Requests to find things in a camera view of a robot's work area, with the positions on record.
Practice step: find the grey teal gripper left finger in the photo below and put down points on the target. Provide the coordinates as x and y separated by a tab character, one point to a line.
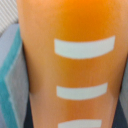
14	85

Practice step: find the orange bread loaf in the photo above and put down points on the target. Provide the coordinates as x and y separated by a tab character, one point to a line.
76	52

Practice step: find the grey teal gripper right finger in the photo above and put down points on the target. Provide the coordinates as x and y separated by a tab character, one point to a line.
124	91

